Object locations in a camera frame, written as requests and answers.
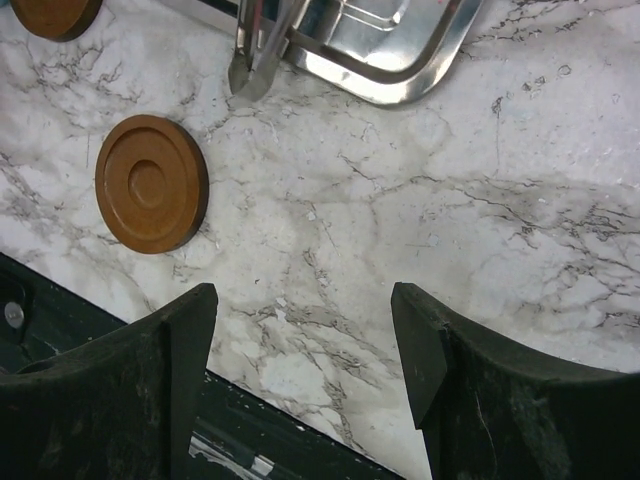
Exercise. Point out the stainless steel tray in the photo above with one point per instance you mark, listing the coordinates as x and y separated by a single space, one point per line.
384 52

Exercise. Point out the black mounting rail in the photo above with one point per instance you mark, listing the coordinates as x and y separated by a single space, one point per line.
236 435

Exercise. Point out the metal tongs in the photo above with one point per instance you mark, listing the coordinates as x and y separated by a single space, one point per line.
257 55

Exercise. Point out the brown wooden coaster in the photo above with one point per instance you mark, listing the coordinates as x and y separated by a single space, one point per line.
56 20
151 184

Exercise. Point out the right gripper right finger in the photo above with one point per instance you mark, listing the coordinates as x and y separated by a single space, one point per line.
490 407

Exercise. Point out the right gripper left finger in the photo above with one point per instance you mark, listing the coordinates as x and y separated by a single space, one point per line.
122 406

